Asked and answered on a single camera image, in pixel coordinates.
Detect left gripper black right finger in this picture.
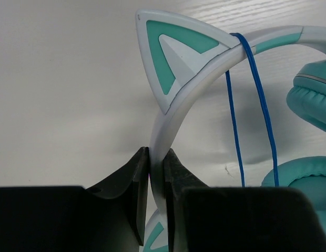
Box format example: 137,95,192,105
164,150,326,251

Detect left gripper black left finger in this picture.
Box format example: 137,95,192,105
0,147,149,251

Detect teal cat-ear headphones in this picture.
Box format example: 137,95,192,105
136,9,326,251

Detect thin blue headphone cable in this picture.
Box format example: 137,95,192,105
225,32,279,188

